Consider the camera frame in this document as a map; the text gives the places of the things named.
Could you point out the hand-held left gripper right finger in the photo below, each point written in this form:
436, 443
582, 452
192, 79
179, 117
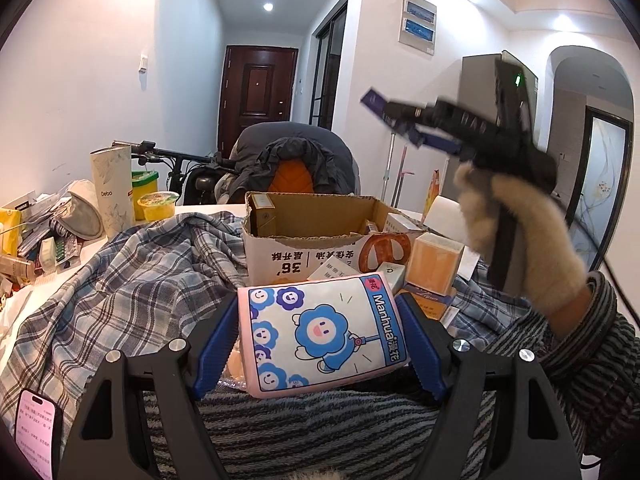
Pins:
422, 350

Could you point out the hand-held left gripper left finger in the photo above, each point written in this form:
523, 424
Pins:
215, 350

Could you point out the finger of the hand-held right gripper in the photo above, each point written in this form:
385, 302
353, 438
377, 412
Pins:
430, 138
372, 97

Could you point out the gold blue carton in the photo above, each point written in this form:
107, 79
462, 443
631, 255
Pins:
425, 302

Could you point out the orange white cube box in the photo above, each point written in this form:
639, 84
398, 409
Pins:
430, 265

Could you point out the pink tissue pack blue cartoon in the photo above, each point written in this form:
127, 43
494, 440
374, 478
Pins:
320, 330

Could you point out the brown cardboard box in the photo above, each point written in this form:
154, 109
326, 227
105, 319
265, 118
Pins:
285, 260

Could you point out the small gold box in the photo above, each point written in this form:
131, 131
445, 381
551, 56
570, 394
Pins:
261, 215

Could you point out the person's right forearm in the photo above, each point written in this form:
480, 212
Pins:
590, 360

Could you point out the person's right hand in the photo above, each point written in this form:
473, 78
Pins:
545, 250

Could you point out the person's left hand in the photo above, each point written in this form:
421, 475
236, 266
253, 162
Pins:
319, 475

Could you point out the grey refrigerator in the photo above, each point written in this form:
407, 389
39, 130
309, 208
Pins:
477, 110

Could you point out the black framed sliding door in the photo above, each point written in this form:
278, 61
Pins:
330, 60

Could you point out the pale teal white box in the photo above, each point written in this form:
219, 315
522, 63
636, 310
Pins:
394, 277

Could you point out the dark grey jacket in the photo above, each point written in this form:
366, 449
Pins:
300, 140

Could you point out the plain white box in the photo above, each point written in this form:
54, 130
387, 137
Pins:
405, 222

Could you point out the frosted glass door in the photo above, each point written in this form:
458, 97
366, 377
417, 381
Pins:
600, 170

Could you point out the blue plaid shirt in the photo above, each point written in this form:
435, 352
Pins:
125, 300

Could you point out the brown door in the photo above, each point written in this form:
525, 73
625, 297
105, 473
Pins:
255, 100

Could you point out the white printed leaflet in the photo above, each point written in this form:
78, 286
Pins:
332, 267

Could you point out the grey striped fleece garment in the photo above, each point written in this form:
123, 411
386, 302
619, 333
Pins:
310, 435

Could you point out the yellow pudding cup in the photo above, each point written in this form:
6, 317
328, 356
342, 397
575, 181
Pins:
157, 210

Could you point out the green rimmed yellow tub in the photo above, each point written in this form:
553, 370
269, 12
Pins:
145, 182

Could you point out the white floral tall box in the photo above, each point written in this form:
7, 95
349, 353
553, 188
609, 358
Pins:
112, 195

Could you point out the smartphone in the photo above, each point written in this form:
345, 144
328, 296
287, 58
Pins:
37, 435

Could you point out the pile of small toiletry packets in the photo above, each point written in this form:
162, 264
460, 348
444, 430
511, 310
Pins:
30, 265

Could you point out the yellow packet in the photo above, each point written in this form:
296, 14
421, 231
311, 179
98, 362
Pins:
10, 230

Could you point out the white box black label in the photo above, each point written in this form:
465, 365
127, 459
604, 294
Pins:
20, 202

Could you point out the wall electrical panel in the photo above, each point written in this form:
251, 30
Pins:
417, 25

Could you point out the white light switch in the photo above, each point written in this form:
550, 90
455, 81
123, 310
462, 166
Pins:
144, 63

